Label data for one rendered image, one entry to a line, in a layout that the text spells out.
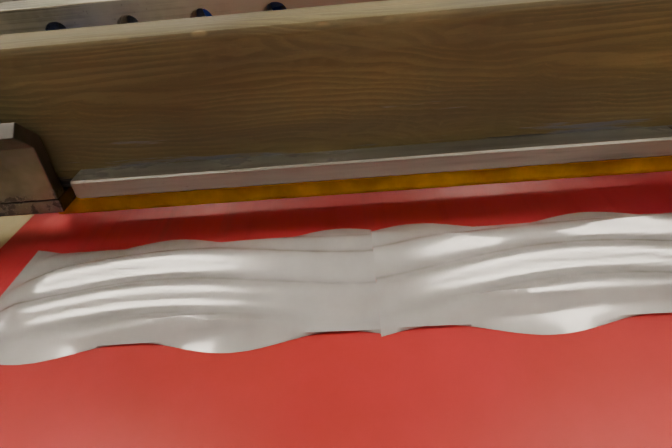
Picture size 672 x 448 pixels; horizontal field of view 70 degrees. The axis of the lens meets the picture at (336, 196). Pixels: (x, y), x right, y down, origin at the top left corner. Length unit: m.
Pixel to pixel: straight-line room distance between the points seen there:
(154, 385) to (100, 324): 0.04
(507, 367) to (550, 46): 0.14
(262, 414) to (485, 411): 0.08
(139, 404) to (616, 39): 0.25
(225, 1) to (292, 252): 0.30
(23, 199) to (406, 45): 0.21
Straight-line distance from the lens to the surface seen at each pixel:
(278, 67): 0.23
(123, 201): 0.30
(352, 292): 0.21
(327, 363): 0.19
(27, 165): 0.28
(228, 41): 0.23
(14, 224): 0.34
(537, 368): 0.20
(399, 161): 0.24
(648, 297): 0.23
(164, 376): 0.21
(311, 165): 0.24
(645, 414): 0.20
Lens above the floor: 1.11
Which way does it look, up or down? 32 degrees down
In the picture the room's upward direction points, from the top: 6 degrees counter-clockwise
